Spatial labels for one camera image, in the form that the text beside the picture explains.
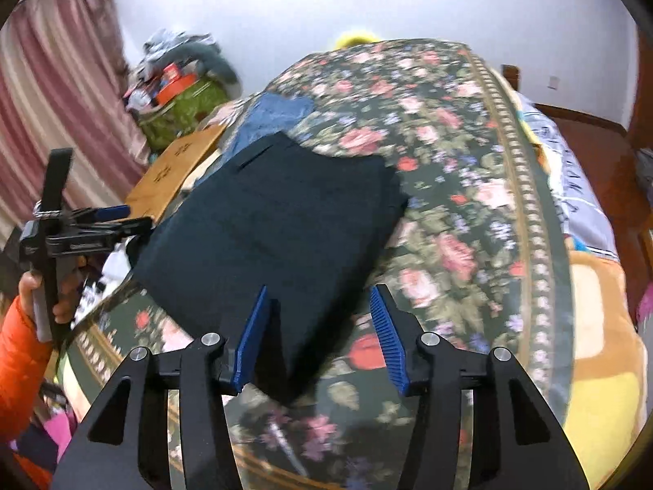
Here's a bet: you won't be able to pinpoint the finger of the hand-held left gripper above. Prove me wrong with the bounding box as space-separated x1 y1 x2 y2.
47 217 154 258
66 204 132 228

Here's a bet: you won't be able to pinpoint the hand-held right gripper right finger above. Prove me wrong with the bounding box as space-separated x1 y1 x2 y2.
370 283 593 490

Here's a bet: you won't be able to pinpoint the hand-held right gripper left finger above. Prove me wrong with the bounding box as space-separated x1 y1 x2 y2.
51 285 271 490

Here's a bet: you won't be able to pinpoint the black pants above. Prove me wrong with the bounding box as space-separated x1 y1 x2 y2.
130 131 410 405

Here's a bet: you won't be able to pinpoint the person's left hand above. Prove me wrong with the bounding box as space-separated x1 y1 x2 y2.
18 270 85 325

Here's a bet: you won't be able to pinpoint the pile of white packets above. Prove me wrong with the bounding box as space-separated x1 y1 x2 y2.
76 250 134 318

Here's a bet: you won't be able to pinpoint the wooden lap table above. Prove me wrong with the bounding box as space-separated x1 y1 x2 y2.
125 122 228 223

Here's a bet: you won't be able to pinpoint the striped pink curtain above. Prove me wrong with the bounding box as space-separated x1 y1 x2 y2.
0 0 154 246

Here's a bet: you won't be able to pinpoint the green storage bag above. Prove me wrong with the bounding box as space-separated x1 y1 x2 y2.
138 79 230 152

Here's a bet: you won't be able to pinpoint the orange box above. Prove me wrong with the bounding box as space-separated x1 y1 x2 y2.
155 73 200 106

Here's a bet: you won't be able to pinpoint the floral blanket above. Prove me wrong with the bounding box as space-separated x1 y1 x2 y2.
61 38 576 490

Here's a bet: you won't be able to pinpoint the pile of clothes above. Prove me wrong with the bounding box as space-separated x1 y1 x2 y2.
142 28 220 65

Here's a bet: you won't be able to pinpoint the pink cloth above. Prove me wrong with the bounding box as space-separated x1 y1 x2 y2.
42 407 78 451

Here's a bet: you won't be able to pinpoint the grey curved pillow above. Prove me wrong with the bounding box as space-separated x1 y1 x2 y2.
188 41 244 85

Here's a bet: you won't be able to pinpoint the blue jeans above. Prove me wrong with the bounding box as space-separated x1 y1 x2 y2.
222 93 317 160

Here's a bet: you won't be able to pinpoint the yellow plush blanket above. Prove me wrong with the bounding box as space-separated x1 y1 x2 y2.
535 250 652 473

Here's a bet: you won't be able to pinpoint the white printed bed sheet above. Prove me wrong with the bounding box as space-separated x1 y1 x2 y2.
515 94 621 262

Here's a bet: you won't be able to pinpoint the yellow foam headboard pad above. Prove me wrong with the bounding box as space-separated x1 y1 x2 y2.
333 30 381 50

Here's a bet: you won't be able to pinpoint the brown wooden door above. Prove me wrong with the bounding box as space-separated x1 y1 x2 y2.
629 23 653 150

